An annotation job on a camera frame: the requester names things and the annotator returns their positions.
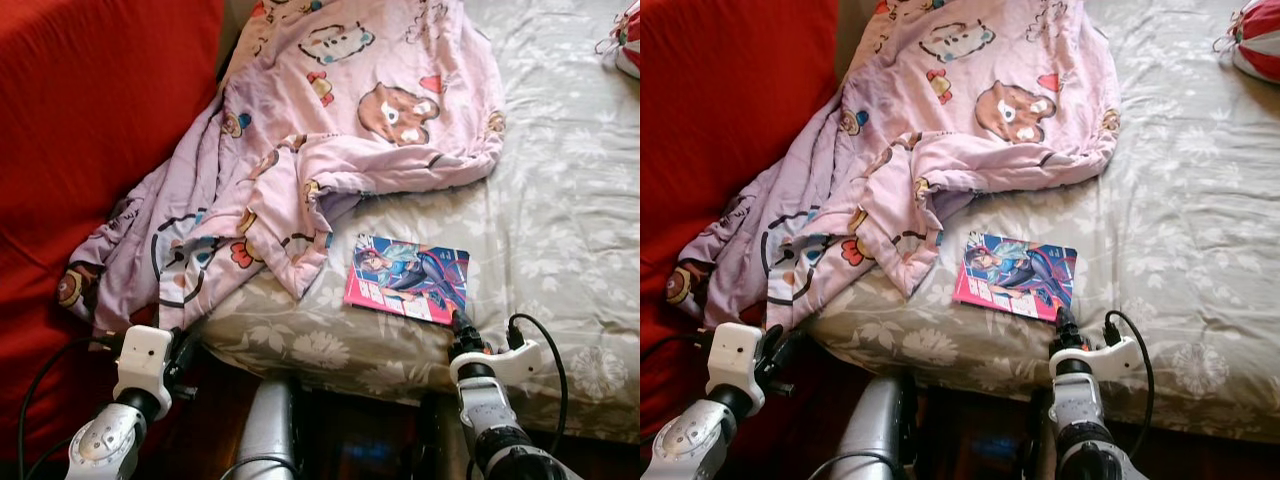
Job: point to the silver right robot leg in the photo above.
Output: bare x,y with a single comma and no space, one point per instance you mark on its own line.
1040,440
440,440

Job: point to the silver left robot leg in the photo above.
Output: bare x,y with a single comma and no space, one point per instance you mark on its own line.
270,430
875,430

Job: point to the bed with beige floral sheet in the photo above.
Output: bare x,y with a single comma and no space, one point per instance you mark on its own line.
560,200
1180,200

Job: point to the pink cartoon print blanket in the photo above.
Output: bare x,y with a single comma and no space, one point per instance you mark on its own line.
350,100
960,100

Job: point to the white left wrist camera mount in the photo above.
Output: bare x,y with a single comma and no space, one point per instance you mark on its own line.
735,352
143,355

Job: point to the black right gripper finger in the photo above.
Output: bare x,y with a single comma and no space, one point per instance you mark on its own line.
464,322
1065,320

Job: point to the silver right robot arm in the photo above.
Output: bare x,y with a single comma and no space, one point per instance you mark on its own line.
1080,410
490,410

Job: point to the colourful comic book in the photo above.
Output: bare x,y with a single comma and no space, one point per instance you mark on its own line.
1010,278
400,280

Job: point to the silver robot leg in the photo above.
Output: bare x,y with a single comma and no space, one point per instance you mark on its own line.
875,430
270,430
1040,440
440,440

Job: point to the large red cushion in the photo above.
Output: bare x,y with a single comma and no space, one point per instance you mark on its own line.
730,120
100,120

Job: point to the red white blue bolster pillow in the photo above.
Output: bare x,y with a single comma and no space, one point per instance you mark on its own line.
1258,45
628,45

